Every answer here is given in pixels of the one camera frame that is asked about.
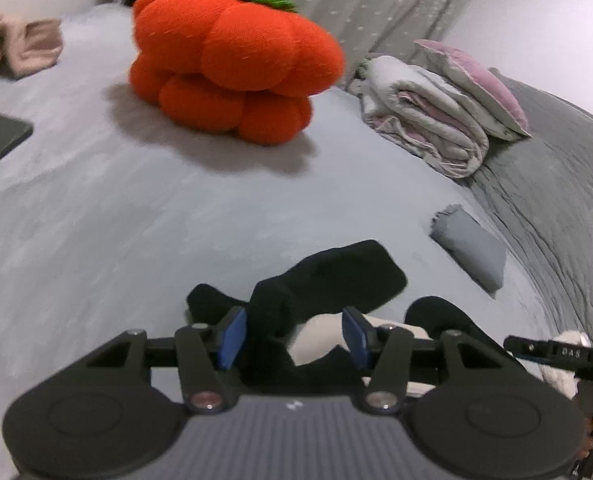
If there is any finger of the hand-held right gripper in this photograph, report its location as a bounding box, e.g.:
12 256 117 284
504 335 593 377

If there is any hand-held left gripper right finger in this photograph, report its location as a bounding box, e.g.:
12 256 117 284
341 306 516 415

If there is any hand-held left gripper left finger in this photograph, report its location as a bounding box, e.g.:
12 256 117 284
84 306 250 415

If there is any cream and black sweatshirt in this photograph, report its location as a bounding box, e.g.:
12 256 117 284
186 240 512 401

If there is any white plush toy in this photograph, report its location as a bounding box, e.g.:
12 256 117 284
539 329 593 401

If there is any folded grey cloth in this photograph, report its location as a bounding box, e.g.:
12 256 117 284
429 204 507 295

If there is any grey quilted blanket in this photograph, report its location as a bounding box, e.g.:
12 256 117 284
469 67 593 356

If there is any folded white pink quilt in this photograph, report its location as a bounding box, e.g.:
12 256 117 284
349 55 491 179

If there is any pink pillow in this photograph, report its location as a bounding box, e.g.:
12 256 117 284
413 38 532 142

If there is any orange pumpkin plush pillow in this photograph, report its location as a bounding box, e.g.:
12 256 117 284
129 0 346 147

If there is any beige crumpled cloth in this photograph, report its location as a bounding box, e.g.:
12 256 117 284
0 10 64 86

